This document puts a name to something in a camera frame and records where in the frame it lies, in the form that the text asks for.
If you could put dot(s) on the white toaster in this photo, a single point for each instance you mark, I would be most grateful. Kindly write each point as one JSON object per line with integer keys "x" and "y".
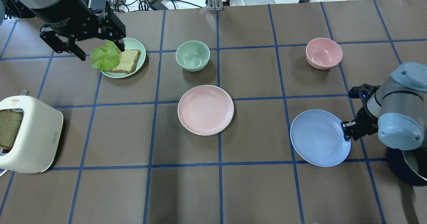
{"x": 38, "y": 136}

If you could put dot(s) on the pink bowl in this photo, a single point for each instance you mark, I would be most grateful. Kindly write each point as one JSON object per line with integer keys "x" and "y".
{"x": 323, "y": 53}

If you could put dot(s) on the bread slice in toaster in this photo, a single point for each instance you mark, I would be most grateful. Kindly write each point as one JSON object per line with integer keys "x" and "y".
{"x": 9, "y": 126}

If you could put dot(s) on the pink plate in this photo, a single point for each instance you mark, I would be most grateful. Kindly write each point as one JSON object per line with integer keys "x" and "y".
{"x": 205, "y": 110}

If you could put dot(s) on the toast bread slice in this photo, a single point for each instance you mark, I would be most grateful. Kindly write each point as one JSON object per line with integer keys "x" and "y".
{"x": 127, "y": 61}

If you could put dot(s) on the blue plate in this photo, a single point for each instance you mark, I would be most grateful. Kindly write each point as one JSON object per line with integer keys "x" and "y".
{"x": 318, "y": 138}

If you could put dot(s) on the green bowl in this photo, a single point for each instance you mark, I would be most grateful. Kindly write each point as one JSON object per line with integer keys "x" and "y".
{"x": 193, "y": 55}

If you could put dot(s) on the green plate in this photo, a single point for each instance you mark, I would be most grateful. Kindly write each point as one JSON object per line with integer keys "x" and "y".
{"x": 130, "y": 43}

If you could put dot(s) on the green lettuce leaf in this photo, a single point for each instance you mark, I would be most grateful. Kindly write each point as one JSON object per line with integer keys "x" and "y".
{"x": 106, "y": 57}

